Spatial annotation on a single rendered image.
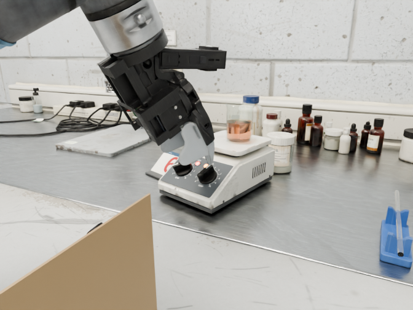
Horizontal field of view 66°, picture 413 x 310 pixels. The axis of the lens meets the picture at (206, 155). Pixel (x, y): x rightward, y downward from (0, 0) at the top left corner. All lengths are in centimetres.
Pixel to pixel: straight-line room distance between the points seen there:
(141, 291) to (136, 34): 27
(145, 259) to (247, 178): 43
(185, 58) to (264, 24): 68
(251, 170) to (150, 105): 25
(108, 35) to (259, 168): 36
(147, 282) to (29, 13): 26
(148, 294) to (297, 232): 35
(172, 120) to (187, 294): 21
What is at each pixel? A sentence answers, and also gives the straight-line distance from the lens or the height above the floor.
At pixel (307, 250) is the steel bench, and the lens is 46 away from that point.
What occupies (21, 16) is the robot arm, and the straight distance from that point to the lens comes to 34.
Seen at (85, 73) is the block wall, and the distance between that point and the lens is 148.
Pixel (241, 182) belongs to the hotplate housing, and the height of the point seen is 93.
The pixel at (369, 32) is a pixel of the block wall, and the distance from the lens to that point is 105.
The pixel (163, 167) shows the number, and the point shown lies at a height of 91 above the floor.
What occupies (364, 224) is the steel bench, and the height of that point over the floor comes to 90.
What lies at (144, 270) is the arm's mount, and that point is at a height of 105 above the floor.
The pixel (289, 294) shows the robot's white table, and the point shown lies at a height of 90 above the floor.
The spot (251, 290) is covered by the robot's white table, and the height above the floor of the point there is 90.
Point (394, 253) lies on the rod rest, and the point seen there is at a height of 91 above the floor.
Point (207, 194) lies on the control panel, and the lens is 51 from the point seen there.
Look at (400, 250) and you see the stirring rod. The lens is 43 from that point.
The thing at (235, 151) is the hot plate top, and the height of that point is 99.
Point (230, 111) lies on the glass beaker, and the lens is 58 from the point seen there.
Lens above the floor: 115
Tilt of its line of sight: 18 degrees down
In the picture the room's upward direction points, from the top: straight up
